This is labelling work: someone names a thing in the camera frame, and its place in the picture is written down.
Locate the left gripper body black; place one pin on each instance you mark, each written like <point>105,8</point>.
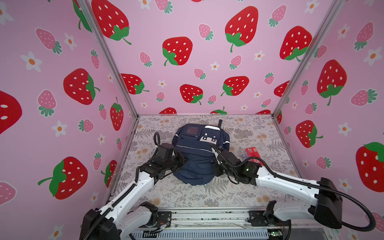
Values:
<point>175,162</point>

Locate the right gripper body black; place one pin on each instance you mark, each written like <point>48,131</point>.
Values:
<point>218,168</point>

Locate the navy blue student backpack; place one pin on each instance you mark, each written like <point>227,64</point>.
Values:
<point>194,141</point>

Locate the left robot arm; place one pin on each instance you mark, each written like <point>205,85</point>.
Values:
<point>114,220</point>

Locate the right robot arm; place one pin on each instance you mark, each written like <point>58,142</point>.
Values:
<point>318,200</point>

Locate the red box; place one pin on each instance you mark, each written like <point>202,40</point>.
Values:
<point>253,152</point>

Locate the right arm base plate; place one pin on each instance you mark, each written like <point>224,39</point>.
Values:
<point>258,219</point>

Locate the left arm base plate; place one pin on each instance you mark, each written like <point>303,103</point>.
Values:
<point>162,218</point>

